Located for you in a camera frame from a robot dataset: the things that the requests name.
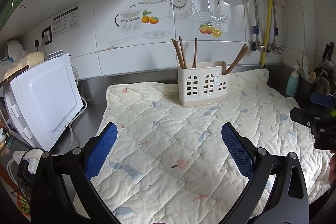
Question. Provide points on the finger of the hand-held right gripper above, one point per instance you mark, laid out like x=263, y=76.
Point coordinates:
x=302, y=116
x=324, y=100

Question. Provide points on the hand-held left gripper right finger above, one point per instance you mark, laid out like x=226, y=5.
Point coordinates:
x=237, y=150

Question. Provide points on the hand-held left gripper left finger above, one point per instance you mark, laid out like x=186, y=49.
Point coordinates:
x=102, y=148

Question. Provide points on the cream plastic utensil holder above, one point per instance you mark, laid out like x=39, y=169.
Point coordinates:
x=202, y=94

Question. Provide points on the brown wooden chopstick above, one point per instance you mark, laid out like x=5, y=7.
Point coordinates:
x=239, y=60
x=236, y=59
x=178, y=53
x=195, y=53
x=183, y=52

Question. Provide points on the person's right hand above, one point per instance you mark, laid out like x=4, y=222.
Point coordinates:
x=333, y=166

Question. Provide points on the dark cooking pan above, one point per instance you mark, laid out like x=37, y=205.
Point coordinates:
x=323, y=81

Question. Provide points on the black utensil cup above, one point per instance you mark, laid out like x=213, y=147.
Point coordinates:
x=306, y=88

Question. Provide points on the wooden spoon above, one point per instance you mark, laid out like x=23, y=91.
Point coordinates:
x=313, y=76

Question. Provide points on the teal pump bottle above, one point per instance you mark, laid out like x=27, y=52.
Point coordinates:
x=292, y=83

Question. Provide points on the white plastic spatula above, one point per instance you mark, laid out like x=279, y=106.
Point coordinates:
x=305, y=66

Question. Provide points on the quilted printed mat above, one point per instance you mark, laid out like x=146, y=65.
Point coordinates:
x=170, y=134

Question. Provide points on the metal water valve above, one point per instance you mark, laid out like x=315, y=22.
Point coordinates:
x=275, y=49

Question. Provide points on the white power strip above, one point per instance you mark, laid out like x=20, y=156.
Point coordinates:
x=30, y=158

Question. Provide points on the white microwave oven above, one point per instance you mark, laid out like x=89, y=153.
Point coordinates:
x=44, y=98

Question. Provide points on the plate of food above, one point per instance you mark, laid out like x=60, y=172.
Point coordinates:
x=24, y=205

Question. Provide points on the yellowish food bag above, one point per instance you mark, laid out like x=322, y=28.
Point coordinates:
x=34, y=58

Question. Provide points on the dark wooden stick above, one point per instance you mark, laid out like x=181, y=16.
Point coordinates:
x=14, y=75

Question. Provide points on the clear food bag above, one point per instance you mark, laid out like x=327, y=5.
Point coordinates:
x=10, y=70

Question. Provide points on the white kettle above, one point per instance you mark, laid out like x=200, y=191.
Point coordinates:
x=15, y=49

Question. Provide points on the black wall plug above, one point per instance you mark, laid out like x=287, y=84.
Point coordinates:
x=37, y=45

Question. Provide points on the black wall socket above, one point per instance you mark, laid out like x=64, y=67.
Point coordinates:
x=47, y=35

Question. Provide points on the small wall notice sticker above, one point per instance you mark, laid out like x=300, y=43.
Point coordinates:
x=57, y=25

